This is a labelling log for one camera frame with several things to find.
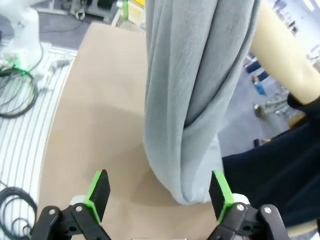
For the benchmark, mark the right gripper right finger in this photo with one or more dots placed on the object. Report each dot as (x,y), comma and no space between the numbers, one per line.
(220,195)

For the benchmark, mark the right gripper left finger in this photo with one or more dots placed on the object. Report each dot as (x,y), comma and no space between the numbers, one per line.
(100,192)

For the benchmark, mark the grey training pants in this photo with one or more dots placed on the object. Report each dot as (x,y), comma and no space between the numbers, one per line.
(187,87)

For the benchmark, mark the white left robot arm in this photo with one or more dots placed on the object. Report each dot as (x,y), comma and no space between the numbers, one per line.
(22,30)

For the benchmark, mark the person's left forearm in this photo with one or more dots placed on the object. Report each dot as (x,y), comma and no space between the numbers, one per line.
(280,50)

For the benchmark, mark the person in dark t-shirt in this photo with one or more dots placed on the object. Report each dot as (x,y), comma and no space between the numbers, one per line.
(275,170)

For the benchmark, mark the grey machine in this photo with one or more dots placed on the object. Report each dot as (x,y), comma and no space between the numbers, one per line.
(100,10)

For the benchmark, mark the slotted aluminium base plate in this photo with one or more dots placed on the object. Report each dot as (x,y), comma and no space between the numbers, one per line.
(25,140)

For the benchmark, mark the small metal bracket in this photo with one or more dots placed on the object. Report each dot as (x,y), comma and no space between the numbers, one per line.
(60,63)

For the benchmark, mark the green and white post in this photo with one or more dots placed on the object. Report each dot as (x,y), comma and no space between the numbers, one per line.
(125,8)

